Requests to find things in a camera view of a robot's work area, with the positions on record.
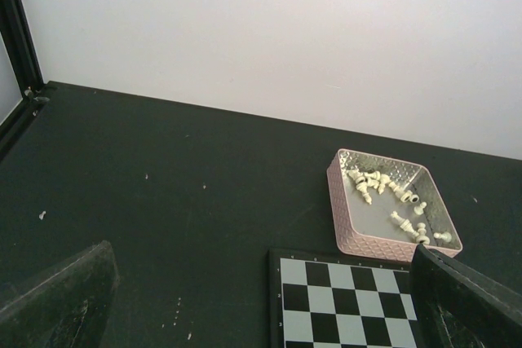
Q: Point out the pink tin tray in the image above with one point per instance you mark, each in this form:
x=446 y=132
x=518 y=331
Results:
x=377 y=172

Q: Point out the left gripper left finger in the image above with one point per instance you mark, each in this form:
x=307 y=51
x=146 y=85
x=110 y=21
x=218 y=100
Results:
x=66 y=305

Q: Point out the black and grey chessboard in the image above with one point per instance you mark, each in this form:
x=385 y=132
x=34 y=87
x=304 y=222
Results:
x=335 y=300

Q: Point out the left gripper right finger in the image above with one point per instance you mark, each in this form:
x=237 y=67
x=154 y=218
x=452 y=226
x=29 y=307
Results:
x=457 y=306

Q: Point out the left black frame post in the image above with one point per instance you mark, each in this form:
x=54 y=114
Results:
x=22 y=55

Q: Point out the pile of white chess pieces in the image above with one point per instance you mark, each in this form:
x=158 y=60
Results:
x=418 y=200

